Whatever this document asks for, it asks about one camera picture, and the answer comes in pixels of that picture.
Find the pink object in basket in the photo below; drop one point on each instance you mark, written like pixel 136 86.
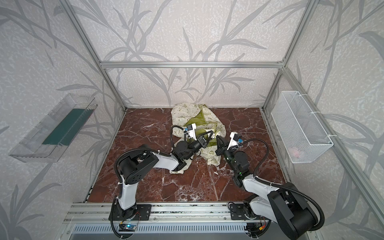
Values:
pixel 295 153

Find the clear plastic wall tray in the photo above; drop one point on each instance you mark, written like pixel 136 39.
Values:
pixel 31 148

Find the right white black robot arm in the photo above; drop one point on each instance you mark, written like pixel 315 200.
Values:
pixel 295 212

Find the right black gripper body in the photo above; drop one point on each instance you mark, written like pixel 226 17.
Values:
pixel 226 151

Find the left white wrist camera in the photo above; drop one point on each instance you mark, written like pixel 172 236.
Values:
pixel 190 131

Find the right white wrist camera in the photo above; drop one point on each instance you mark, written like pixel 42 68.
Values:
pixel 235 140

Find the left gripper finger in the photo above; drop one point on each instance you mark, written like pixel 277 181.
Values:
pixel 203 134
pixel 209 136

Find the small green lit circuit board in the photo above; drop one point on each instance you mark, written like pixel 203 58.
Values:
pixel 128 227

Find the green mat in tray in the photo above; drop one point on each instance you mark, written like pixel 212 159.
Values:
pixel 67 129

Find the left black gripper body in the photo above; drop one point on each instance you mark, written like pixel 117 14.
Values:
pixel 202 140

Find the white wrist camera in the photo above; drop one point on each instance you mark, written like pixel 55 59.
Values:
pixel 235 140
pixel 190 131

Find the aluminium cage frame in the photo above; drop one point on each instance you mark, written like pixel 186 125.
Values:
pixel 368 192

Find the white wire mesh basket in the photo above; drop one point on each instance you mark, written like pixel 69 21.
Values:
pixel 299 127

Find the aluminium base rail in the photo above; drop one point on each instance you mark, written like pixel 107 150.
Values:
pixel 163 213

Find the cream and green printed jacket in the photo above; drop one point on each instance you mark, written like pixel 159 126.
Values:
pixel 186 113

